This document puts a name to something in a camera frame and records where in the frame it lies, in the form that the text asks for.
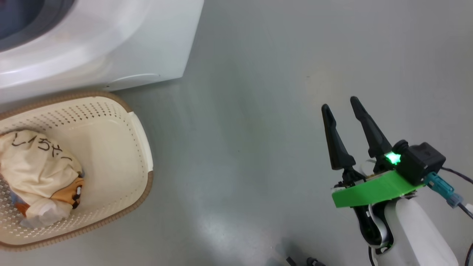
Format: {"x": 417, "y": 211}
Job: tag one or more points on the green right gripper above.
{"x": 373, "y": 190}

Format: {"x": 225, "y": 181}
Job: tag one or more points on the blue orange printed garment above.
{"x": 72, "y": 192}

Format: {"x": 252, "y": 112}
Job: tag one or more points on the cream printed garment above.
{"x": 33, "y": 166}

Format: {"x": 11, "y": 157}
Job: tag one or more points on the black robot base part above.
{"x": 314, "y": 262}

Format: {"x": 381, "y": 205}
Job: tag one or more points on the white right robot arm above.
{"x": 421, "y": 232}

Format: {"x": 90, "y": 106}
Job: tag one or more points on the cream perforated laundry basket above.
{"x": 111, "y": 155}

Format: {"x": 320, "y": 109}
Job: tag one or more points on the white front-loading washing machine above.
{"x": 92, "y": 40}

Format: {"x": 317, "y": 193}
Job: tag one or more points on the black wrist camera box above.
{"x": 419, "y": 160}

